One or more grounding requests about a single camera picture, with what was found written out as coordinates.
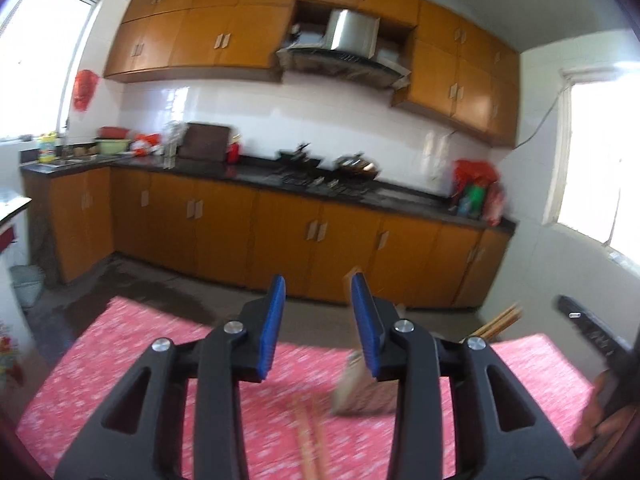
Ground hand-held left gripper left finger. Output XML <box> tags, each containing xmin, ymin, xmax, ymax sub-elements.
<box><xmin>54</xmin><ymin>275</ymin><xmax>287</xmax><ymax>480</ymax></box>

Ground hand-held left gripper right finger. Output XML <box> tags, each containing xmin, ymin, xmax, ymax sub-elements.
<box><xmin>351</xmin><ymin>272</ymin><xmax>588</xmax><ymax>480</ymax></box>

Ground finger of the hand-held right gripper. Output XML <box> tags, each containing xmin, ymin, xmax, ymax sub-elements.
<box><xmin>557</xmin><ymin>295</ymin><xmax>632</xmax><ymax>358</ymax></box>

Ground person's right hand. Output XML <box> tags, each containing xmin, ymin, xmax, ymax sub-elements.
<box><xmin>572</xmin><ymin>371</ymin><xmax>633</xmax><ymax>456</ymax></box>

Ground wooden base cabinets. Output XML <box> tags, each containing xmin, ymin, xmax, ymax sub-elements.
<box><xmin>22</xmin><ymin>165</ymin><xmax>516</xmax><ymax>311</ymax></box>

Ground pink floral tablecloth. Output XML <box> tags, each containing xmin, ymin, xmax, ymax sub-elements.
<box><xmin>15</xmin><ymin>296</ymin><xmax>608</xmax><ymax>480</ymax></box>

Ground tall red bottle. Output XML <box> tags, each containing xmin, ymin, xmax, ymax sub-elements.
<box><xmin>482</xmin><ymin>182</ymin><xmax>506</xmax><ymax>226</ymax></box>

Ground gas stove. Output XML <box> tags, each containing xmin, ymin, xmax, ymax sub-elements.
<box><xmin>272</xmin><ymin>170</ymin><xmax>381</xmax><ymax>197</ymax></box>

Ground black stone countertop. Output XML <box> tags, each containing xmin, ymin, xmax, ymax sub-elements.
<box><xmin>20</xmin><ymin>152</ymin><xmax>518</xmax><ymax>234</ymax></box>

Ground black pot with lid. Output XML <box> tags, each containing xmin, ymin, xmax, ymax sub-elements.
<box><xmin>334</xmin><ymin>153</ymin><xmax>380</xmax><ymax>180</ymax></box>

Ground green bottle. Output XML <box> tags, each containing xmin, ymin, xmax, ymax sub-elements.
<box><xmin>465</xmin><ymin>185</ymin><xmax>487</xmax><ymax>219</ymax></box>

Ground black wok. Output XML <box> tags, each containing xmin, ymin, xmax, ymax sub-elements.
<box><xmin>277</xmin><ymin>143</ymin><xmax>324</xmax><ymax>169</ymax></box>

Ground red plastic bag cover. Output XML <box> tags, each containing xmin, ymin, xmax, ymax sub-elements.
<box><xmin>452</xmin><ymin>159</ymin><xmax>500</xmax><ymax>187</ymax></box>

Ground dark wooden cutting board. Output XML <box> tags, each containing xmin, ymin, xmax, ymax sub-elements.
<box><xmin>178</xmin><ymin>122</ymin><xmax>232</xmax><ymax>162</ymax></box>

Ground red and white plastic bag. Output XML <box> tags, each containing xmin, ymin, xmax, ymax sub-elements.
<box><xmin>130</xmin><ymin>132</ymin><xmax>164</xmax><ymax>156</ymax></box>

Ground green basin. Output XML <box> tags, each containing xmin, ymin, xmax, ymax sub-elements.
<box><xmin>95</xmin><ymin>138</ymin><xmax>132</xmax><ymax>157</ymax></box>

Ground white bucket on floor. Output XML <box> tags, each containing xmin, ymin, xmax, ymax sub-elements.
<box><xmin>10</xmin><ymin>264</ymin><xmax>46</xmax><ymax>309</ymax></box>

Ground yellow detergent bottle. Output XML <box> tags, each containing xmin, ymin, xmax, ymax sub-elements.
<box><xmin>37</xmin><ymin>133</ymin><xmax>57</xmax><ymax>164</ymax></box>

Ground steel range hood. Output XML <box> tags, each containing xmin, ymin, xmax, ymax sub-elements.
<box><xmin>276</xmin><ymin>7</ymin><xmax>412</xmax><ymax>91</ymax></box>

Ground hanging red plastic bag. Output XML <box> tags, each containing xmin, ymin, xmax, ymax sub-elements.
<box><xmin>73</xmin><ymin>70</ymin><xmax>100</xmax><ymax>113</ymax></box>

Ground window with white frame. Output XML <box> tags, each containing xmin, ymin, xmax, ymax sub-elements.
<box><xmin>552</xmin><ymin>62</ymin><xmax>640</xmax><ymax>262</ymax></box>
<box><xmin>0</xmin><ymin>0</ymin><xmax>103</xmax><ymax>144</ymax></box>

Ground grey wall cable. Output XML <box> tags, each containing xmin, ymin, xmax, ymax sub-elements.
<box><xmin>514</xmin><ymin>84</ymin><xmax>568</xmax><ymax>149</ymax></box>

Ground wooden wall cabinets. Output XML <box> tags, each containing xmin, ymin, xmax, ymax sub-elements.
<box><xmin>102</xmin><ymin>0</ymin><xmax>521</xmax><ymax>149</ymax></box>

